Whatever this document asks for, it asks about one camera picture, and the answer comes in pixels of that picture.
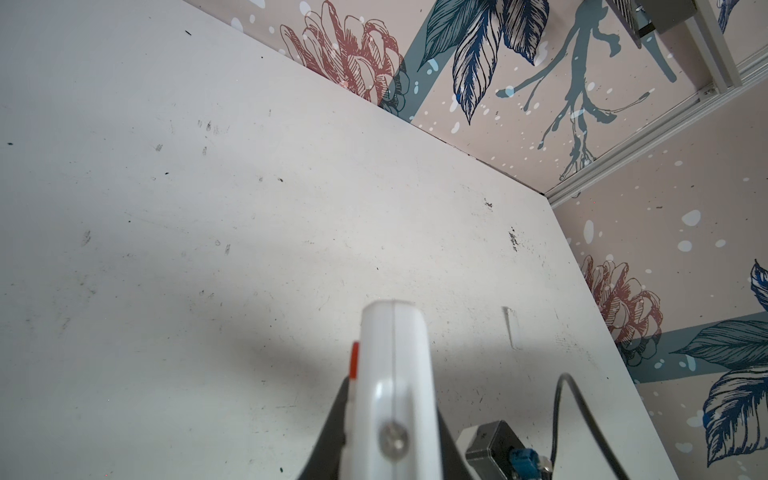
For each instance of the white remote control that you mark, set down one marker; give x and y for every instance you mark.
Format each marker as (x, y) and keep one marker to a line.
(391, 426)

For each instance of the horizontal aluminium frame bar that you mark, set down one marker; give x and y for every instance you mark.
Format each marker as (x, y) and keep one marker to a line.
(752, 71)

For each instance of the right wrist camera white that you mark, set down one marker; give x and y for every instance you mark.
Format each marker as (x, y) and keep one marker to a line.
(492, 451)

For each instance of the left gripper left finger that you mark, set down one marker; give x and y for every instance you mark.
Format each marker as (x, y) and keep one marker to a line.
(325, 459)

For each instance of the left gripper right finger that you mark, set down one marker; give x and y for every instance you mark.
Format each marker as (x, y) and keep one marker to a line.
(453, 464)

